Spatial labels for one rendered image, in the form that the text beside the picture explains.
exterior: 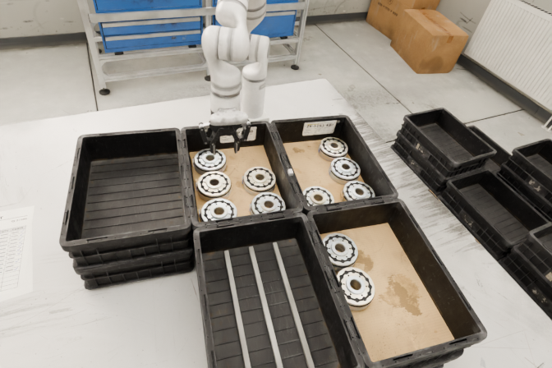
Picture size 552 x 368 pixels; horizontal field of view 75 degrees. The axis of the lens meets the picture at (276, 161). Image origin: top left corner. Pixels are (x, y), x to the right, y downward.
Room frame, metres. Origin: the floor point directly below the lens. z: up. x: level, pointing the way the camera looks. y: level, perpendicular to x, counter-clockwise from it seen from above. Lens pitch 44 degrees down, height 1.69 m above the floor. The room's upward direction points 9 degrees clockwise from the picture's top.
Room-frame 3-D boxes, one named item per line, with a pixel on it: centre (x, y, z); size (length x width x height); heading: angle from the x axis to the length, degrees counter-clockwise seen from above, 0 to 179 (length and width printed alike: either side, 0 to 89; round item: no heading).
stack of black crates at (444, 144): (1.55, -0.88, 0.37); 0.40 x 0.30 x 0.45; 30
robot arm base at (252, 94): (1.20, 0.13, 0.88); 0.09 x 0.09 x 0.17; 39
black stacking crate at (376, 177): (0.85, -0.17, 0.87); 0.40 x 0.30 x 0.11; 21
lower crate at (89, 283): (0.64, 0.39, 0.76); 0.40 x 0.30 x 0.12; 21
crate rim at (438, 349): (0.48, -0.31, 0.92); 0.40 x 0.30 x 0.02; 21
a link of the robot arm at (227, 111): (0.71, 0.14, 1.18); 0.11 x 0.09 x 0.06; 20
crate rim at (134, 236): (0.64, 0.39, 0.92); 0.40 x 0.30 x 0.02; 21
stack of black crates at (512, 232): (1.21, -1.08, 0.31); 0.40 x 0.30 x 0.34; 30
